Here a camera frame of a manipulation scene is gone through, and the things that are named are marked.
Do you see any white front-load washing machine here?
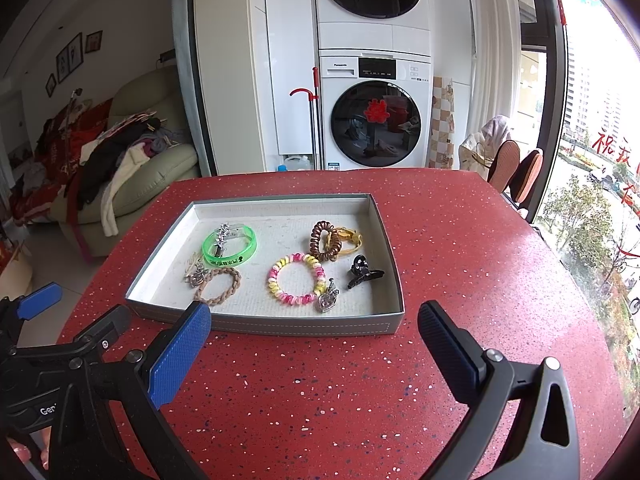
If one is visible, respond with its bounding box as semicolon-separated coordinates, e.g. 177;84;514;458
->
317;49;433;171

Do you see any grey shallow tray box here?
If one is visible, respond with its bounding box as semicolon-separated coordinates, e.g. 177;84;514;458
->
124;193;405;337

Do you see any dark clothes pile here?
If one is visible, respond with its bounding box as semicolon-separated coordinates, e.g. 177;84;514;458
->
77;117;173;211

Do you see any silver rhinestone hair clip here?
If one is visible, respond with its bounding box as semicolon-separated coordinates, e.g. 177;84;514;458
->
316;280;341;314

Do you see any person's left hand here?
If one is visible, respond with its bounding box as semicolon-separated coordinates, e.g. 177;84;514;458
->
6;430;52;468

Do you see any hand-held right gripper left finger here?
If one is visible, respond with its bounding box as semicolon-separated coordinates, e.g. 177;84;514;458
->
48;301;213;480

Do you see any pale green sofa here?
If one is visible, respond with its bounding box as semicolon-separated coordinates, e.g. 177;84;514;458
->
52;67;201;261

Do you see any black claw hair clip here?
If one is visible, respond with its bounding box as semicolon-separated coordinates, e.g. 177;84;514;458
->
345;254;386;291

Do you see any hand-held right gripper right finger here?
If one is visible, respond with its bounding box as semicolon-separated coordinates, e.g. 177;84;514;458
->
417;301;581;480

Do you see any checkered beige panel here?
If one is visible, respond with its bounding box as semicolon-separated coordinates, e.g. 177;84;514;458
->
426;76;455;170

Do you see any pink yellow spiral hair tie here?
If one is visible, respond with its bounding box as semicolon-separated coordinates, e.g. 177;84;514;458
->
267;252;327;307

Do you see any brown spiral hair tie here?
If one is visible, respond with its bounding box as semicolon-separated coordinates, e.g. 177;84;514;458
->
310;220;343;262

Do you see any beige cloth bag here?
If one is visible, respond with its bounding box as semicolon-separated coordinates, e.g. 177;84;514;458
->
460;115;512;181

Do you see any red blanket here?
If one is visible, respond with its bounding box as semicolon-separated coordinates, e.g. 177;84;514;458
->
10;100;113;223

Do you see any brown braided hair tie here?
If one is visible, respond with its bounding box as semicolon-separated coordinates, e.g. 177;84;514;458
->
192;266;242;307

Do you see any yellow beaded hair tie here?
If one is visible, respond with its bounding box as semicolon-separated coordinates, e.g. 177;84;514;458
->
325;226;362;256

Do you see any white garment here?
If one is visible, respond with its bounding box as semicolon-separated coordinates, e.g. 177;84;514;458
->
100;145;151;237

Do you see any green translucent bangle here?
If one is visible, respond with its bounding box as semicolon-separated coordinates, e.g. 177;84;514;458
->
202;226;259;268

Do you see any brown padded chair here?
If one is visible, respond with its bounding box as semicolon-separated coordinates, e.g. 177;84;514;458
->
511;149;544;205
487;140;521;193

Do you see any white plastic jug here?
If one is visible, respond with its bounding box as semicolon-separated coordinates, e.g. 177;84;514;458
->
277;154;316;172

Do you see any red paper cutout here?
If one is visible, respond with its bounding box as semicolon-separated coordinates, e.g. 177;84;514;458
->
365;99;394;122

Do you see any red-handled mop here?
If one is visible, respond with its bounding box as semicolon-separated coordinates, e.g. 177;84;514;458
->
289;66;323;171

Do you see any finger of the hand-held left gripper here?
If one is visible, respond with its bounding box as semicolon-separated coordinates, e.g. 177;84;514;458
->
0;282;63;331
60;304;132;358

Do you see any white tall cabinet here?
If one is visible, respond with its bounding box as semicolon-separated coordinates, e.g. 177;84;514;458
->
192;0;321;177

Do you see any red window sticker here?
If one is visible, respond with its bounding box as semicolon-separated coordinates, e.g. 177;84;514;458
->
592;130;640;211

